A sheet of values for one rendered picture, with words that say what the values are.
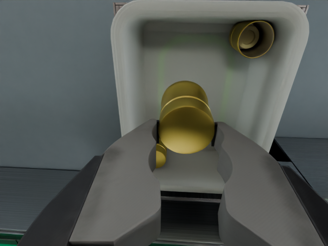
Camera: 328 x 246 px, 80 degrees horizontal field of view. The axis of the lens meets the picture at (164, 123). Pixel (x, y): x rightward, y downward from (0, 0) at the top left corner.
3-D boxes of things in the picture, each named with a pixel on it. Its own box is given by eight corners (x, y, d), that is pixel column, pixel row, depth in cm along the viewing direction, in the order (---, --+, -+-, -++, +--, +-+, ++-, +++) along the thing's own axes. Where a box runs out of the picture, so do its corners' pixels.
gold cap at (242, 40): (281, 41, 20) (264, 36, 23) (262, 11, 18) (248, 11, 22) (249, 65, 21) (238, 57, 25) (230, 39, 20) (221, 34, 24)
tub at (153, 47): (137, 151, 35) (126, 190, 27) (128, 2, 24) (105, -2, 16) (237, 155, 34) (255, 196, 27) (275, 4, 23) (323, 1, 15)
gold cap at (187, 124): (161, 79, 15) (156, 103, 11) (210, 81, 14) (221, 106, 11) (161, 121, 16) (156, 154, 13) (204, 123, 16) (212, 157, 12)
